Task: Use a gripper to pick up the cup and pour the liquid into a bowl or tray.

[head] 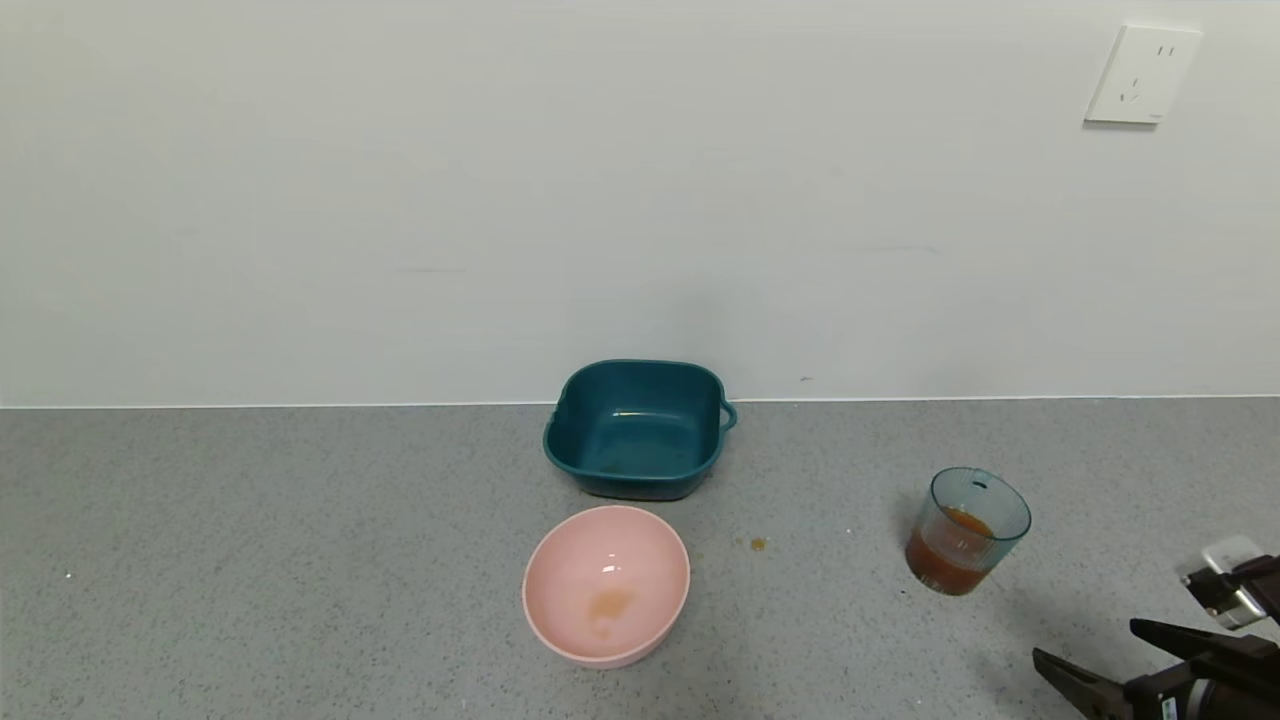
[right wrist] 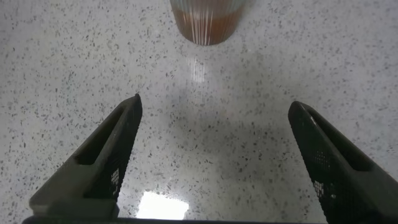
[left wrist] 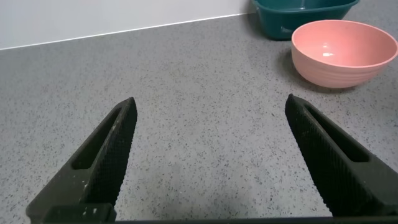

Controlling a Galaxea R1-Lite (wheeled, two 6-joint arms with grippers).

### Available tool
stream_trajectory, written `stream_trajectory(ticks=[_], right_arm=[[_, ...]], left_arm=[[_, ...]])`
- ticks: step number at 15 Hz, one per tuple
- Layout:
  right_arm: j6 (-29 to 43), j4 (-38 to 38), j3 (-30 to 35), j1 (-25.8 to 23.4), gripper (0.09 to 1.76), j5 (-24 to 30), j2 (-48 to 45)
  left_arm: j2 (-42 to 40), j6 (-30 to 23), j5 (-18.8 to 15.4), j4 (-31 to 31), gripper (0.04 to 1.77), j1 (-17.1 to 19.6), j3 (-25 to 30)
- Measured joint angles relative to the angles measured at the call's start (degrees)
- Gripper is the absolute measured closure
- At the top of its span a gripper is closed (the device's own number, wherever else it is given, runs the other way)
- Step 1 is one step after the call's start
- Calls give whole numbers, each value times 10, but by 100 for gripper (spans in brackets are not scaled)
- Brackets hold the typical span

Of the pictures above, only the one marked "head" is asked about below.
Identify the teal square plastic basin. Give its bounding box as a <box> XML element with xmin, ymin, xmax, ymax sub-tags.
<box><xmin>543</xmin><ymin>359</ymin><xmax>739</xmax><ymax>502</ymax></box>

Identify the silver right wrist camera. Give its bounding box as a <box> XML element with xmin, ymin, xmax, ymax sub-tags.
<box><xmin>1178</xmin><ymin>536</ymin><xmax>1280</xmax><ymax>630</ymax></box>

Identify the pink plastic bowl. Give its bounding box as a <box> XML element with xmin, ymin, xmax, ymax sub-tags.
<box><xmin>522</xmin><ymin>505</ymin><xmax>692</xmax><ymax>669</ymax></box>

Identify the clear blue ribbed cup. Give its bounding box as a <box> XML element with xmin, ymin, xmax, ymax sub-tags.
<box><xmin>905</xmin><ymin>467</ymin><xmax>1032</xmax><ymax>597</ymax></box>

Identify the white wall socket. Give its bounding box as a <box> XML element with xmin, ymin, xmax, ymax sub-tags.
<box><xmin>1084</xmin><ymin>24</ymin><xmax>1203</xmax><ymax>126</ymax></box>

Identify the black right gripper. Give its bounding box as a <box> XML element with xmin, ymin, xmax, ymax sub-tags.
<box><xmin>1031</xmin><ymin>617</ymin><xmax>1280</xmax><ymax>720</ymax></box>

